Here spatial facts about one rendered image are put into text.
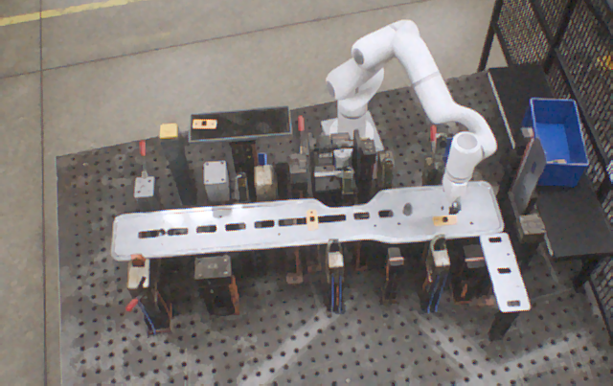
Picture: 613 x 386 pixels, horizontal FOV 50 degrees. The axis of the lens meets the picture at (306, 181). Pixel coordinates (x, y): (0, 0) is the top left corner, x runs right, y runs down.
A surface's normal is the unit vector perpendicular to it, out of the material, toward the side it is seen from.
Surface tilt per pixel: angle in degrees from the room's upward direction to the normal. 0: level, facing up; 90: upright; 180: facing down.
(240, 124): 0
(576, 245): 0
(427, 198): 0
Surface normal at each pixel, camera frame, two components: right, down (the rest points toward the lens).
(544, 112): -0.08, 0.81
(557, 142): -0.02, -0.58
